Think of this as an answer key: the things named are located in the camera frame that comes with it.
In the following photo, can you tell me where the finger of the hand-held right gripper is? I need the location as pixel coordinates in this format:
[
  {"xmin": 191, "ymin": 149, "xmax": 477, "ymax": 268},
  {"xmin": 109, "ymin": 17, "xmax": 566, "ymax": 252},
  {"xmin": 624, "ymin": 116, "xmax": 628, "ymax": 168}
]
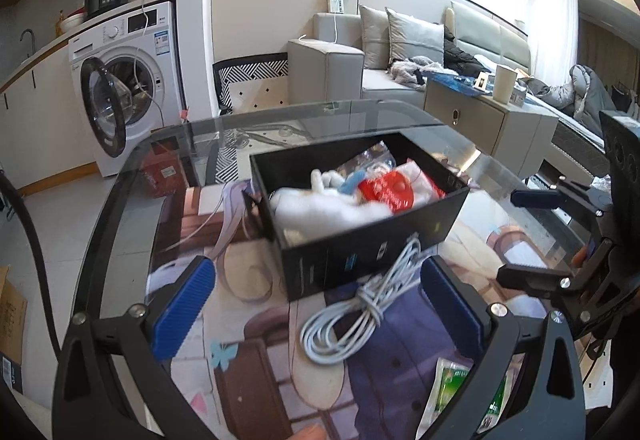
[
  {"xmin": 511, "ymin": 185, "xmax": 603, "ymax": 218},
  {"xmin": 496, "ymin": 260, "xmax": 615, "ymax": 312}
]

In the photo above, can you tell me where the white cylinder cup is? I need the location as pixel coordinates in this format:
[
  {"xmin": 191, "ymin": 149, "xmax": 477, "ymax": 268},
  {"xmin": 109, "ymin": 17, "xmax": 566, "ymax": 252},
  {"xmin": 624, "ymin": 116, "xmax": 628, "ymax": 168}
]
[{"xmin": 492, "ymin": 64, "xmax": 519, "ymax": 104}]

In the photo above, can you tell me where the kitchen base cabinet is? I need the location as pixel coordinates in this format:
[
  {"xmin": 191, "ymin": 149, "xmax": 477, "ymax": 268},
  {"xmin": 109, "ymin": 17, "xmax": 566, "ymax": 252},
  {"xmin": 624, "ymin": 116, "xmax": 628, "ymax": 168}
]
[{"xmin": 0, "ymin": 34, "xmax": 99, "ymax": 194}]

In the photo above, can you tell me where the white curtain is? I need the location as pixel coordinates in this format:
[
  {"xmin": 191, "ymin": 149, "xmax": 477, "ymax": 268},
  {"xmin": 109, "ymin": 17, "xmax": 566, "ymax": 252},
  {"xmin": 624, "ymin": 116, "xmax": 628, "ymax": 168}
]
[{"xmin": 525, "ymin": 0, "xmax": 582, "ymax": 82}]

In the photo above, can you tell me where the white foam roll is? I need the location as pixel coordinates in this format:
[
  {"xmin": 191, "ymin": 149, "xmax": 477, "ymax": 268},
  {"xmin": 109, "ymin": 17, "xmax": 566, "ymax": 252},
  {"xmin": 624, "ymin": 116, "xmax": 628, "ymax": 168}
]
[{"xmin": 272, "ymin": 187, "xmax": 396, "ymax": 237}]

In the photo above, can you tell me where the person's right hand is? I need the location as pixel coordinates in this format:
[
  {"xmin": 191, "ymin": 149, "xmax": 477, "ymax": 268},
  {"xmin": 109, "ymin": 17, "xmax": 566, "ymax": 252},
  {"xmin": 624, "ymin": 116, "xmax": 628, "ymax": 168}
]
[{"xmin": 573, "ymin": 244, "xmax": 597, "ymax": 269}]

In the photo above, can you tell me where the white plush toy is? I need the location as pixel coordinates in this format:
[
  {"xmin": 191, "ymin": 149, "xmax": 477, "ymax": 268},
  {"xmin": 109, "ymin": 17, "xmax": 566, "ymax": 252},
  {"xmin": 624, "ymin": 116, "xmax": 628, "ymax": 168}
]
[{"xmin": 310, "ymin": 168, "xmax": 370, "ymax": 199}]

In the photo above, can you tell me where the white cable bundle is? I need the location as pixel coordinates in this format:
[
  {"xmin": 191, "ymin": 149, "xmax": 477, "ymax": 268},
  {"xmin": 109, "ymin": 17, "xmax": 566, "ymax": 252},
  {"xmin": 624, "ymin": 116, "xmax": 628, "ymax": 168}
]
[{"xmin": 299, "ymin": 235, "xmax": 427, "ymax": 366}]

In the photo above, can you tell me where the bed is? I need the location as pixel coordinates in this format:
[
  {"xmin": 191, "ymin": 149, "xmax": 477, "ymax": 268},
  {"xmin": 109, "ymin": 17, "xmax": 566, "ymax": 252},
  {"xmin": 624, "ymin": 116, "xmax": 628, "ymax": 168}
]
[{"xmin": 550, "ymin": 114, "xmax": 609, "ymax": 157}]

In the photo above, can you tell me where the red round packet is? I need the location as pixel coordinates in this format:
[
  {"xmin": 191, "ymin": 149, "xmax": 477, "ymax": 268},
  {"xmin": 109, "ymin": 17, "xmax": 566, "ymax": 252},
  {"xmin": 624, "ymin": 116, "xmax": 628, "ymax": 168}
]
[{"xmin": 357, "ymin": 169, "xmax": 415, "ymax": 214}]

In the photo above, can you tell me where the grey duvet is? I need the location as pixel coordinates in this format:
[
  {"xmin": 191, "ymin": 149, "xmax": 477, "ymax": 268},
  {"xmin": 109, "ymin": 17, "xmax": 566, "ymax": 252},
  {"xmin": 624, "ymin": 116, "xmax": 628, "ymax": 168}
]
[{"xmin": 534, "ymin": 64, "xmax": 622, "ymax": 132}]

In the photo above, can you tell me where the green and white packet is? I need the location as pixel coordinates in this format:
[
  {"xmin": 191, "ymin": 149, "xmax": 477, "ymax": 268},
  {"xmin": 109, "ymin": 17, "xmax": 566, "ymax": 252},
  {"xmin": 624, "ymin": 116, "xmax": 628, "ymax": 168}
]
[{"xmin": 417, "ymin": 356, "xmax": 509, "ymax": 440}]

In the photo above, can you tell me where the grey cushion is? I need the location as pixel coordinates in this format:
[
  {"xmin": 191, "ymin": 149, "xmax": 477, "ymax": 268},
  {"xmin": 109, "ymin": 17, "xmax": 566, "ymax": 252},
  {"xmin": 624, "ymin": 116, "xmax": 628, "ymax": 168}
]
[
  {"xmin": 358, "ymin": 4, "xmax": 391, "ymax": 72},
  {"xmin": 384, "ymin": 7, "xmax": 446, "ymax": 74}
]

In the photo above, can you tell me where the white bowl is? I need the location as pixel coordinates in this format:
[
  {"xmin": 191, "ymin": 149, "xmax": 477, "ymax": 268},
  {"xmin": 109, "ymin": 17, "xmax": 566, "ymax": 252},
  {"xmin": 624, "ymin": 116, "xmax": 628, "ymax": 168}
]
[{"xmin": 59, "ymin": 13, "xmax": 86, "ymax": 34}]

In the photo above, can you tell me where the beige side cabinet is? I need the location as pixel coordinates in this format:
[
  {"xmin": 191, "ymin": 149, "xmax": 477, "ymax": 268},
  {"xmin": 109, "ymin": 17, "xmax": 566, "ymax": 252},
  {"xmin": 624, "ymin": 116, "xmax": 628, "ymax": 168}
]
[{"xmin": 423, "ymin": 72, "xmax": 560, "ymax": 179}]

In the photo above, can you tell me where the person's left hand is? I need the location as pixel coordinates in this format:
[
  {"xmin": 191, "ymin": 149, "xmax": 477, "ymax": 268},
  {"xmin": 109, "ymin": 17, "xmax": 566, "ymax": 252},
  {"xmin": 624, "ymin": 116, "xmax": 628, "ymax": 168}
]
[{"xmin": 287, "ymin": 423, "xmax": 329, "ymax": 440}]

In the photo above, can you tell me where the white washing machine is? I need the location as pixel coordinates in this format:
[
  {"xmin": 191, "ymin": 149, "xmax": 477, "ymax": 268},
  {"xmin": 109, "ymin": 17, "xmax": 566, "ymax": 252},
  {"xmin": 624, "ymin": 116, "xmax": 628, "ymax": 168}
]
[{"xmin": 69, "ymin": 0, "xmax": 184, "ymax": 179}]

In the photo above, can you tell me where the printed table mat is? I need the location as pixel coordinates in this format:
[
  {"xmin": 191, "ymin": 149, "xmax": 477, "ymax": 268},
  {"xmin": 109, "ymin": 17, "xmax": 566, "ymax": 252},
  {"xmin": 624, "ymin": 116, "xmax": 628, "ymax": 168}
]
[{"xmin": 145, "ymin": 180, "xmax": 576, "ymax": 440}]

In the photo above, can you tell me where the blue plastic bag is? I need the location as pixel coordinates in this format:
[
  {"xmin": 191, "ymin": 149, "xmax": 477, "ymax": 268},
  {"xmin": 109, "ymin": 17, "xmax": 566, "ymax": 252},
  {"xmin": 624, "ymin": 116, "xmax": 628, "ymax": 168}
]
[{"xmin": 429, "ymin": 72, "xmax": 482, "ymax": 96}]

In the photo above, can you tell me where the grey sofa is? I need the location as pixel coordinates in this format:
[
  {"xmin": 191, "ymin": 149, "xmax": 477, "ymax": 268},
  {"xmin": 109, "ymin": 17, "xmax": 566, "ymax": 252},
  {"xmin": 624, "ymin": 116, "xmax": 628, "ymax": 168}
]
[{"xmin": 287, "ymin": 0, "xmax": 532, "ymax": 109}]

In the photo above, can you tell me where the brown cardboard box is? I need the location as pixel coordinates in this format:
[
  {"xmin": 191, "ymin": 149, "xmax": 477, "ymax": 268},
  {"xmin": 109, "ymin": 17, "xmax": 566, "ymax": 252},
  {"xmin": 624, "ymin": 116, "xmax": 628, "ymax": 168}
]
[{"xmin": 0, "ymin": 265, "xmax": 29, "ymax": 397}]

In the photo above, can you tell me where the black cardboard box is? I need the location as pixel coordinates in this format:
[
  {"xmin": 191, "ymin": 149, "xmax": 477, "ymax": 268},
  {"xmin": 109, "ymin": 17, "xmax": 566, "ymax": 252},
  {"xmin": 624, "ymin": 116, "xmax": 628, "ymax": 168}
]
[{"xmin": 249, "ymin": 131, "xmax": 471, "ymax": 304}]

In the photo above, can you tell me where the black jacket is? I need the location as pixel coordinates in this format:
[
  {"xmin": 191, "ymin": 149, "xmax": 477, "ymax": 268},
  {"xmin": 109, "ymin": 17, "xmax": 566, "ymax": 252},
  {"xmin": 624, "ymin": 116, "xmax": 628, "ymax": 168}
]
[{"xmin": 442, "ymin": 27, "xmax": 484, "ymax": 74}]

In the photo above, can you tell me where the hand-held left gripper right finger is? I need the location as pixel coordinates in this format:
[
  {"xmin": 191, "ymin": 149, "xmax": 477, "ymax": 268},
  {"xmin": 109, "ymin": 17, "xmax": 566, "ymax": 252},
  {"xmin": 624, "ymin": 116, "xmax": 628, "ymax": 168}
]
[{"xmin": 419, "ymin": 255, "xmax": 587, "ymax": 440}]

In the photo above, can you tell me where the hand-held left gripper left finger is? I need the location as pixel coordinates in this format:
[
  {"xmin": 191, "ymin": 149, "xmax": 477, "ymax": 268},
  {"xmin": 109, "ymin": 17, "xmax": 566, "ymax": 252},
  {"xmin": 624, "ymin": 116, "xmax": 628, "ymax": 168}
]
[{"xmin": 52, "ymin": 256, "xmax": 218, "ymax": 440}]

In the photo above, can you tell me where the black patterned chair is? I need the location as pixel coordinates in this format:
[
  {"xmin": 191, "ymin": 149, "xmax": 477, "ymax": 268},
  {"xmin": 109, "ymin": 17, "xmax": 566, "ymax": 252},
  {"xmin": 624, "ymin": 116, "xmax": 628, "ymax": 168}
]
[{"xmin": 212, "ymin": 53, "xmax": 291, "ymax": 115}]

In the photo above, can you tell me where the grey furry throw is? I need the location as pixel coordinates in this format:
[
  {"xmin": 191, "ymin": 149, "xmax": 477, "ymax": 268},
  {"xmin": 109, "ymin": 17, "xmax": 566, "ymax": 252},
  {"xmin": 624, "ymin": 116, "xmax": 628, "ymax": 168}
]
[{"xmin": 389, "ymin": 55, "xmax": 446, "ymax": 86}]

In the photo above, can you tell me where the black cable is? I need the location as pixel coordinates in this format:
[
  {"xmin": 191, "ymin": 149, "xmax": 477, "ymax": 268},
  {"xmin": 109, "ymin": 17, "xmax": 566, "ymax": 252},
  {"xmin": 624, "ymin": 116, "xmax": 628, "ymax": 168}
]
[{"xmin": 0, "ymin": 169, "xmax": 64, "ymax": 362}]

